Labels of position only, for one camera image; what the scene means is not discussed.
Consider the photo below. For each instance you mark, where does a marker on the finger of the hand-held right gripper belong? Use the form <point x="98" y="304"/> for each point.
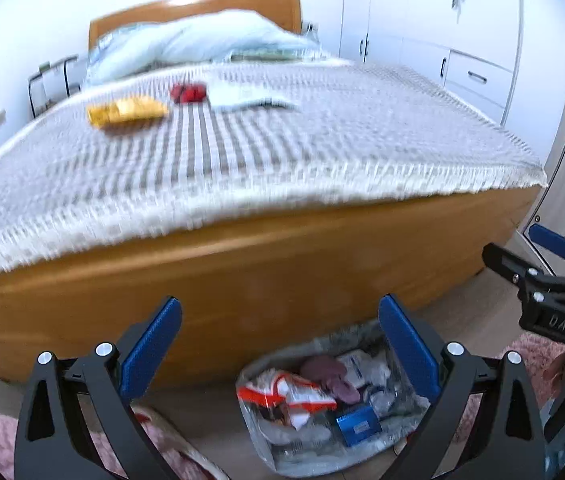
<point x="502" y="257"/>
<point x="547" y="237"/>

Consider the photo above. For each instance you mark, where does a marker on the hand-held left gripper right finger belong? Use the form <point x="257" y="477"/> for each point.
<point x="405" y="345"/>

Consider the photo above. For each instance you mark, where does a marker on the clear plastic clamshell container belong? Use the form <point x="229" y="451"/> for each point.
<point x="312" y="455"/>

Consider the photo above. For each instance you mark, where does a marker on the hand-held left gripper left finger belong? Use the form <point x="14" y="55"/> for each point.
<point x="155" y="345"/>

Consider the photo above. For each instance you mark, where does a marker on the red wrapper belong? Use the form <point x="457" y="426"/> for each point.
<point x="187" y="93"/>

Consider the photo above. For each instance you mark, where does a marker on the white wall socket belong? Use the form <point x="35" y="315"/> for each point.
<point x="310" y="26"/>

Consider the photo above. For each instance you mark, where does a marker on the leaf-print plastic trash bag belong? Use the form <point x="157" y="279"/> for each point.
<point x="257" y="435"/>

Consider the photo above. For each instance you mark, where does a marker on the light blue packet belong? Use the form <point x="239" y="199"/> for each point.
<point x="242" y="95"/>

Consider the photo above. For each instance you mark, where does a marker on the pale green ruffled pillow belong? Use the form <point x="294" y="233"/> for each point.
<point x="272" y="54"/>

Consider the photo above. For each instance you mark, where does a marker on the dark blue cardboard box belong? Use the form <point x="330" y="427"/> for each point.
<point x="357" y="425"/>

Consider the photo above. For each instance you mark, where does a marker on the white and red slipper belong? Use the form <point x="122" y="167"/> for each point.
<point x="527" y="355"/>
<point x="155" y="416"/>

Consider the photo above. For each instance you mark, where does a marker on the wooden bed frame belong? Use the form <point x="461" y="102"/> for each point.
<point x="212" y="270"/>

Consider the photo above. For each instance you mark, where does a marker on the white milk carton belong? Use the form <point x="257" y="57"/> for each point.
<point x="357" y="362"/>

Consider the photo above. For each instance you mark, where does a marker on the yellow food packet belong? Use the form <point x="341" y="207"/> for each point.
<point x="122" y="110"/>

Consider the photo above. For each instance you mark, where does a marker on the grey checked lace-edged blanket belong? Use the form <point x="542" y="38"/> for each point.
<point x="312" y="150"/>

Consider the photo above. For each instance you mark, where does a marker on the white wardrobe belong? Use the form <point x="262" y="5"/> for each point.
<point x="402" y="5"/>

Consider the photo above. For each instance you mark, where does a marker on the light blue ruffled pillow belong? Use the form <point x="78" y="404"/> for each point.
<point x="112" y="55"/>

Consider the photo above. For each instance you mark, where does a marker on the mauve cloth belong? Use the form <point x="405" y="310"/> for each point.
<point x="330" y="375"/>

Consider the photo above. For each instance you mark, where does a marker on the wooden headboard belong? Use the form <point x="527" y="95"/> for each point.
<point x="162" y="10"/>

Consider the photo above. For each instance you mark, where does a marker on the red and white snack bag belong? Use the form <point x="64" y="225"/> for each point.
<point x="292" y="395"/>

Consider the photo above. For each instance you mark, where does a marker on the black frame side table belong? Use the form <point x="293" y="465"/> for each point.
<point x="66" y="80"/>

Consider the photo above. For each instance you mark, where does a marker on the small green box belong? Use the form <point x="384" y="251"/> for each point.
<point x="45" y="66"/>

